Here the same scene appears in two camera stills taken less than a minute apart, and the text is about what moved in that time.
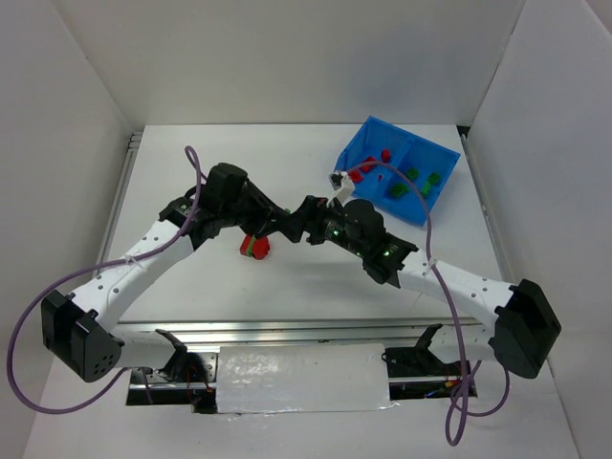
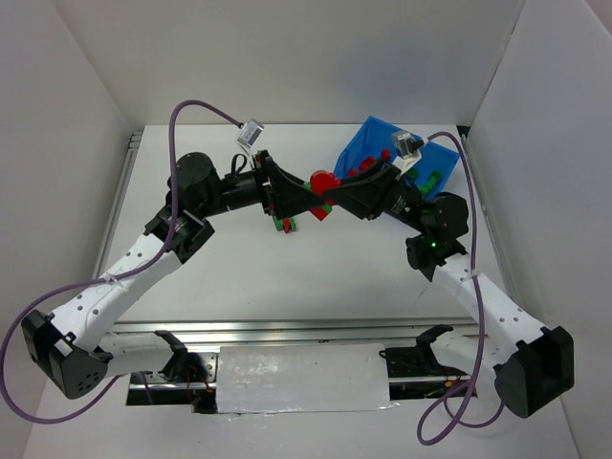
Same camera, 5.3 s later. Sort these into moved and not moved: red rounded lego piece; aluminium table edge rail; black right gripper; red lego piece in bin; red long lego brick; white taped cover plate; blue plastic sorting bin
Moved: red rounded lego piece; black right gripper; red long lego brick
Not moved: white taped cover plate; red lego piece in bin; aluminium table edge rail; blue plastic sorting bin
